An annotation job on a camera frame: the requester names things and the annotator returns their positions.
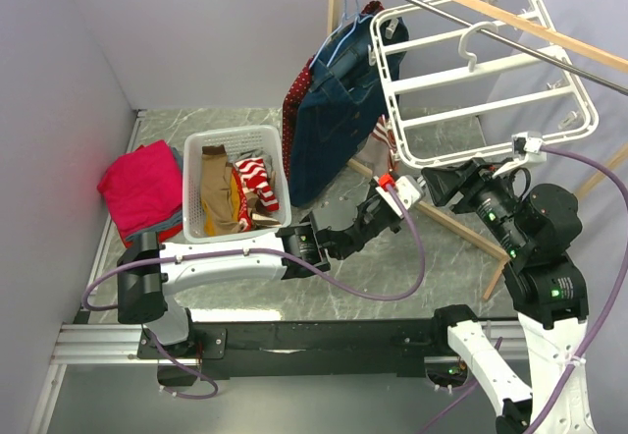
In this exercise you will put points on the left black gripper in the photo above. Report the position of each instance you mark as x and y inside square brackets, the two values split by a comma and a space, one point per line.
[374, 193]

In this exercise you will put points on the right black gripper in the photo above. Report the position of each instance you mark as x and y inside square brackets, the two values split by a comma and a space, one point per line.
[441, 181]

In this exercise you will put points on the beige striped-cuff sock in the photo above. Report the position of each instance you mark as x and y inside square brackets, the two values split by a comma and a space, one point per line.
[379, 152]

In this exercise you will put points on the white plastic clip hanger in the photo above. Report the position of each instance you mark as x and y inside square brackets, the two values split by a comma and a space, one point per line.
[578, 124]

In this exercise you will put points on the tan stocking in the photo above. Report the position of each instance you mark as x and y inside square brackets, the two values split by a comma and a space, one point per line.
[219, 193]

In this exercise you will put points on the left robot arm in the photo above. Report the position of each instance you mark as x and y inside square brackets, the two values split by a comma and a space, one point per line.
[153, 273]

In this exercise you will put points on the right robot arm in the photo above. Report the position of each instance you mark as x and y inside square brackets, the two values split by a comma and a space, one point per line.
[548, 293]

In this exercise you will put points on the dark blue denim garment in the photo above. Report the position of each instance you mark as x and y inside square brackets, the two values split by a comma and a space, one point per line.
[339, 111]

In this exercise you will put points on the red white striped sock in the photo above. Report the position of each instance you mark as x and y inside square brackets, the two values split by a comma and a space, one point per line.
[256, 178]

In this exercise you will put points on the black base beam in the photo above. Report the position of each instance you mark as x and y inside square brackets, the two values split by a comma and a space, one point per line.
[228, 350]

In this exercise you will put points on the white laundry basket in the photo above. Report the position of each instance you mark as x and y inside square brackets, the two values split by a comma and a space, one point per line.
[240, 143]

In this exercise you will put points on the red polka dot garment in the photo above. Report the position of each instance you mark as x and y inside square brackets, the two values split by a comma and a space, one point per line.
[293, 100]

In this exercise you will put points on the pink folded cloth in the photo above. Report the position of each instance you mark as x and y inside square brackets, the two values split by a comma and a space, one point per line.
[138, 188]

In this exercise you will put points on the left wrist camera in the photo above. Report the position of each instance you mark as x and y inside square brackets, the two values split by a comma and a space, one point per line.
[408, 190]

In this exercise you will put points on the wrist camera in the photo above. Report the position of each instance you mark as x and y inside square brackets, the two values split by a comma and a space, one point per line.
[527, 150]
[408, 190]

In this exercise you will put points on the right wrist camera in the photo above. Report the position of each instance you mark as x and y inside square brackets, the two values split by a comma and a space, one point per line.
[527, 150]

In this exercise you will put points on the blue wire hanger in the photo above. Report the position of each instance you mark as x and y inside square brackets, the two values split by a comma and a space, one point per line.
[347, 25]

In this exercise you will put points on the wooden clothes rack frame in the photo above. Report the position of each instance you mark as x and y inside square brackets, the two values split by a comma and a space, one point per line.
[567, 42]

